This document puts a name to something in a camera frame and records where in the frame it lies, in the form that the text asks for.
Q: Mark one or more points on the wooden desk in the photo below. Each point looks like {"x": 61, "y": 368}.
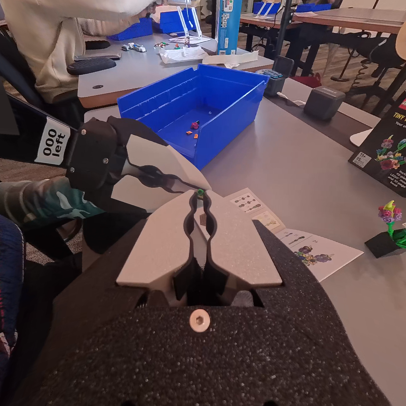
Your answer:
{"x": 349, "y": 18}

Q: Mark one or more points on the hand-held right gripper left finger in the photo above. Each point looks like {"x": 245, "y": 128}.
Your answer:
{"x": 152, "y": 254}

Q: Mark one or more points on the blue plastic bin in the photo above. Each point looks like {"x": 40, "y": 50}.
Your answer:
{"x": 209, "y": 95}

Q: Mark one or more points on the lego instruction booklet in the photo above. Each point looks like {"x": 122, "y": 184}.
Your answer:
{"x": 304, "y": 247}

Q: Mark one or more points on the green lego stem piece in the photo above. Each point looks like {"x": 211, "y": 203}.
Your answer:
{"x": 200, "y": 192}

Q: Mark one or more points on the small grey box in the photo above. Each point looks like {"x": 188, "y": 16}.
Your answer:
{"x": 323, "y": 103}

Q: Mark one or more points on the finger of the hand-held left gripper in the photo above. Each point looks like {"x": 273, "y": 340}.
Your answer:
{"x": 168, "y": 155}
{"x": 149, "y": 193}

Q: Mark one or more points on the small black box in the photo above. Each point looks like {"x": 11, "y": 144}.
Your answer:
{"x": 276, "y": 76}

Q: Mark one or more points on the magenta lego flower piece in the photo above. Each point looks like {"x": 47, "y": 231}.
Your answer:
{"x": 195, "y": 124}

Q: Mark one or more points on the yellow lego flower piece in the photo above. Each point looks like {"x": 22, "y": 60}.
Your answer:
{"x": 191, "y": 134}

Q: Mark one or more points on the black lego set box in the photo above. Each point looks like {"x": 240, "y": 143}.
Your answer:
{"x": 384, "y": 152}

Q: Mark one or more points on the blue bins on far desk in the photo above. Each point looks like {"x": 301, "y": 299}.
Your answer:
{"x": 155, "y": 24}

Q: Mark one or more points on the person's dark printed sweatshirt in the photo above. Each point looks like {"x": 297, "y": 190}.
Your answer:
{"x": 9, "y": 285}

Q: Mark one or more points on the loose white papers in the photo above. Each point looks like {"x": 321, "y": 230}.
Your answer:
{"x": 209, "y": 56}

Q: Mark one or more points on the lego flower model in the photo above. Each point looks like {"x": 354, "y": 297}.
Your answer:
{"x": 390, "y": 235}

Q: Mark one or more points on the person's left forearm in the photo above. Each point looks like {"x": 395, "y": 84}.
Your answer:
{"x": 44, "y": 200}

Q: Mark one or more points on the tall blue cardboard box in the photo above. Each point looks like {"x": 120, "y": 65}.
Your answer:
{"x": 228, "y": 25}

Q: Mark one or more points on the black wrist rest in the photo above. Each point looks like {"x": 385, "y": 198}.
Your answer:
{"x": 92, "y": 65}

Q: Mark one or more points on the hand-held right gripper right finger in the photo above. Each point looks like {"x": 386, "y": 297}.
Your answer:
{"x": 244, "y": 254}

